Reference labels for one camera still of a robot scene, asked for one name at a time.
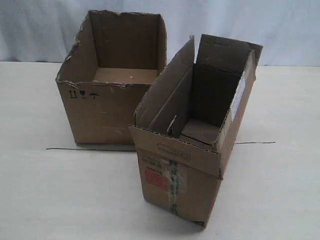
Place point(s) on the narrow cardboard box with tape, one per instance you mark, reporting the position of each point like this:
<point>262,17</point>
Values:
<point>186,124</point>

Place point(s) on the large open cardboard box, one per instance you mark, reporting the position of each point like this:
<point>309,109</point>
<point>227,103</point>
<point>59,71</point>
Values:
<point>115,58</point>

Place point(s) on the thin dark line marker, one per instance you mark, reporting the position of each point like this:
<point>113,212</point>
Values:
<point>131,148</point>

